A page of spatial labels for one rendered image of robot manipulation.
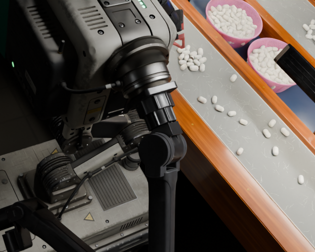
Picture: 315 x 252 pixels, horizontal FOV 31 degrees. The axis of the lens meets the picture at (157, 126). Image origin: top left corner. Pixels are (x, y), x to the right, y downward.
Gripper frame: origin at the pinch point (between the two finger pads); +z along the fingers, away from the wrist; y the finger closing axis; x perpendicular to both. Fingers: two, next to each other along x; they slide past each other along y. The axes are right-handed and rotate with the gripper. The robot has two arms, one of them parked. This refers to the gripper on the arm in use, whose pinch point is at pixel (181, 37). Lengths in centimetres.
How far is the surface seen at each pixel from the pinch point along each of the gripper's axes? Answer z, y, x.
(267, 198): 33, 56, 17
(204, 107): 22.1, 17.5, -0.1
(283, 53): 6.5, 16.5, 34.8
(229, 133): 28.0, 28.1, 7.0
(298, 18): 54, -46, 39
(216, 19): 27.1, -32.9, 6.7
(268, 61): 42, -14, 24
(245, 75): 31.8, -0.8, 15.3
